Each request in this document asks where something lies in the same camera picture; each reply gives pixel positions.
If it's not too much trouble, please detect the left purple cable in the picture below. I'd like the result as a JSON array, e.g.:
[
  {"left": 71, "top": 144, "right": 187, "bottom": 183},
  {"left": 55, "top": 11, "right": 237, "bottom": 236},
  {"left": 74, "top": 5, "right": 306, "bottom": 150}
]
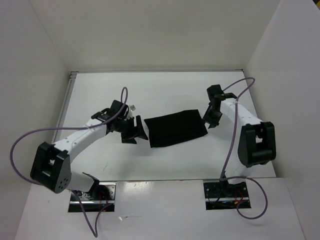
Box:
[{"left": 9, "top": 86, "right": 129, "bottom": 238}]

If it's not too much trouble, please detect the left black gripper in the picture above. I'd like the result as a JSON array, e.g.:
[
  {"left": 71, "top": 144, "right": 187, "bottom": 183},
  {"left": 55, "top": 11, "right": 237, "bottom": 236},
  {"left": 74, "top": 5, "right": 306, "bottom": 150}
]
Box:
[{"left": 116, "top": 115, "right": 148, "bottom": 145}]

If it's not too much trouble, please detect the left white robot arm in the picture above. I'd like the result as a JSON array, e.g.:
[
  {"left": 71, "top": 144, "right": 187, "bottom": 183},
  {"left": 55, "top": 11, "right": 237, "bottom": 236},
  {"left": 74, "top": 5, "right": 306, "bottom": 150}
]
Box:
[{"left": 30, "top": 100, "right": 148, "bottom": 200}]

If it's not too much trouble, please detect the black skirt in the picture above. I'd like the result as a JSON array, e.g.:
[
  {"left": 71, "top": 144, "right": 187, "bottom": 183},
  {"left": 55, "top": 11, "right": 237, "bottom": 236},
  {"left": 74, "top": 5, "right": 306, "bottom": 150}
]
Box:
[{"left": 144, "top": 109, "right": 208, "bottom": 148}]

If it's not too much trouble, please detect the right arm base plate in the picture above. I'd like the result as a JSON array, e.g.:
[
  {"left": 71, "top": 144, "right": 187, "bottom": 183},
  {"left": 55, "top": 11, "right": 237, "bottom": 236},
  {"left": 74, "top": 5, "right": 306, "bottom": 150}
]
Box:
[{"left": 203, "top": 180, "right": 251, "bottom": 211}]

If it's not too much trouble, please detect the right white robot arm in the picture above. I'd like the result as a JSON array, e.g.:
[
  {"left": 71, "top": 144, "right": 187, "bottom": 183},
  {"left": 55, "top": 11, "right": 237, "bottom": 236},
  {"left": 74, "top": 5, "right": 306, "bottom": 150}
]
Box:
[{"left": 202, "top": 84, "right": 276, "bottom": 197}]

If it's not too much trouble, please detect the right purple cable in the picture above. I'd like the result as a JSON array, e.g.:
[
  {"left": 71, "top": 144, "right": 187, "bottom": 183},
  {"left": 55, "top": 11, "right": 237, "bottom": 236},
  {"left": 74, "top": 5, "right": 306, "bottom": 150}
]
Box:
[{"left": 219, "top": 77, "right": 268, "bottom": 220}]

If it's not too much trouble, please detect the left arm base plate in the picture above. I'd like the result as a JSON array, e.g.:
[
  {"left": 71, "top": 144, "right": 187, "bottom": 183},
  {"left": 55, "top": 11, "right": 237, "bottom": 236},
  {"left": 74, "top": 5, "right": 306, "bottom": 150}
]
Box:
[{"left": 68, "top": 182, "right": 117, "bottom": 213}]

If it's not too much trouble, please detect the purple cable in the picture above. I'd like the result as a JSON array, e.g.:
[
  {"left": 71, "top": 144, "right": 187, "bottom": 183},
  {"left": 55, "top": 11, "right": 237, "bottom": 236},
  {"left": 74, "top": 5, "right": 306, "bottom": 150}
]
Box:
[
  {"left": 219, "top": 77, "right": 268, "bottom": 220},
  {"left": 9, "top": 86, "right": 129, "bottom": 238}
]

